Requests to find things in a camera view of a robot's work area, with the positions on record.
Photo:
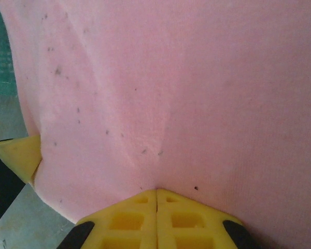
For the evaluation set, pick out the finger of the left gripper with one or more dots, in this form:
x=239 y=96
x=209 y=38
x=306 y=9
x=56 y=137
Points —
x=20 y=155

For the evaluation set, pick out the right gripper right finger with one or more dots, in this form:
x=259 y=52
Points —
x=186 y=223

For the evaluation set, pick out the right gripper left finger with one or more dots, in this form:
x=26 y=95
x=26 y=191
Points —
x=124 y=223

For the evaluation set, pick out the pink t-shirt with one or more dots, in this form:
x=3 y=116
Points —
x=171 y=90

